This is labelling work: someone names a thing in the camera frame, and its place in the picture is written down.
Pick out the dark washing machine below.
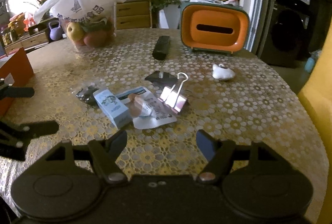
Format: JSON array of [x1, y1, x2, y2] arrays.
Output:
[[262, 0, 314, 69]]

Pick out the small pink piece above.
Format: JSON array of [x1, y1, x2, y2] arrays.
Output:
[[128, 94, 144, 117]]

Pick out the white tissue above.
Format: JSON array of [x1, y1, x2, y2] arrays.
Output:
[[212, 63, 235, 81]]

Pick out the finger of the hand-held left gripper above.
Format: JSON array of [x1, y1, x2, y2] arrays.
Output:
[[0, 120, 60, 161], [0, 78, 35, 100]]

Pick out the large black wrapper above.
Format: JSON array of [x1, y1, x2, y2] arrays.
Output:
[[144, 71, 177, 85]]

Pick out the green orange tissue box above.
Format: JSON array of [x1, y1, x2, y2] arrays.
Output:
[[180, 0, 250, 56]]

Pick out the red cardboard box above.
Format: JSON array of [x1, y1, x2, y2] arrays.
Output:
[[0, 47, 34, 117]]

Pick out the yellow toy figure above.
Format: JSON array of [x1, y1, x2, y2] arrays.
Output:
[[8, 14, 25, 38]]

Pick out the yellow giraffe statue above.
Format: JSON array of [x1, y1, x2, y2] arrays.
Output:
[[297, 49, 332, 152]]

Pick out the pink binder clip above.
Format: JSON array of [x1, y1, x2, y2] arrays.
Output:
[[159, 72, 189, 113]]

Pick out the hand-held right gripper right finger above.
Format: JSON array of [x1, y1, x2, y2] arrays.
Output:
[[196, 130, 284, 183]]

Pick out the black remote control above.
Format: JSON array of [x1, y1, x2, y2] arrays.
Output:
[[152, 35, 172, 60]]

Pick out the purple kettlebell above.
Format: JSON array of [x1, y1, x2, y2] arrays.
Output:
[[48, 20, 63, 41]]

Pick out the silver white pouch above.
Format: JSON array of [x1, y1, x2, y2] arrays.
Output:
[[115, 86, 178, 129]]

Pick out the orange toy figures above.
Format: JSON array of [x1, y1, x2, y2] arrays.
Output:
[[23, 12, 35, 33]]

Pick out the red apple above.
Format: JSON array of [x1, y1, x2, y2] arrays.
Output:
[[84, 29, 108, 47]]

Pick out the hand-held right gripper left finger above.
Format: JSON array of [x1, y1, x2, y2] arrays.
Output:
[[45, 130, 128, 185]]

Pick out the clear fruit jar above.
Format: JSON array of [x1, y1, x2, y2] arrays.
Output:
[[58, 2, 117, 53]]

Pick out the wooden tv cabinet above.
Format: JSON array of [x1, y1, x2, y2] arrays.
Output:
[[4, 0, 153, 52]]

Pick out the blue bottle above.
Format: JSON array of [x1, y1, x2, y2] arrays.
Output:
[[305, 57, 318, 73]]

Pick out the small light blue box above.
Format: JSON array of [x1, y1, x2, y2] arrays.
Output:
[[93, 89, 132, 129]]

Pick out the gold floral lace tablecloth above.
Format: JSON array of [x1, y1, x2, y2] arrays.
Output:
[[0, 28, 328, 214]]

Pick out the yellow apple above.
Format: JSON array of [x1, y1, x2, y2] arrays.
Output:
[[66, 22, 83, 40]]

